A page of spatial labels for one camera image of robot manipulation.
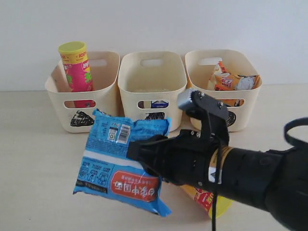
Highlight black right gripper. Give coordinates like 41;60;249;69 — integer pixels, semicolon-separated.
126;130;226;193

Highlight blue noodle bag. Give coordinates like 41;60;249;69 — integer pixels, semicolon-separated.
73;109;172;217

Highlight small blue white box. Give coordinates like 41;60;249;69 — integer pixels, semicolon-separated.
151;100;169;108

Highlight small purple box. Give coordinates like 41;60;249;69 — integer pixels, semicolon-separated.
138;101;152;109

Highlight orange snack bag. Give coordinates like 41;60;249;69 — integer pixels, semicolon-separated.
207;61;262;107

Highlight pink Lays chips can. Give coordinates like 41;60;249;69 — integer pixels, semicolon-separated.
57;41;96;108

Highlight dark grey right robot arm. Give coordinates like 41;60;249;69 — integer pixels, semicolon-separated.
127;129;308;231

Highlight yellow Lays chips can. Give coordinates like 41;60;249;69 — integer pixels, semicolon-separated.
180;185;233;218

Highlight cream bin with square mark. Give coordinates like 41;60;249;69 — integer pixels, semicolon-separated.
118;51;187;131

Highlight cream bin with triangle mark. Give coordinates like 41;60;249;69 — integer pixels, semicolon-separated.
45;51;123;133

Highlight cream bin with circle mark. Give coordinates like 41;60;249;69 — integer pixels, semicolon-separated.
185;50;262;132

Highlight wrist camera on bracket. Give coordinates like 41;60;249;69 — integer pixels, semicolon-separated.
177;88;230;145

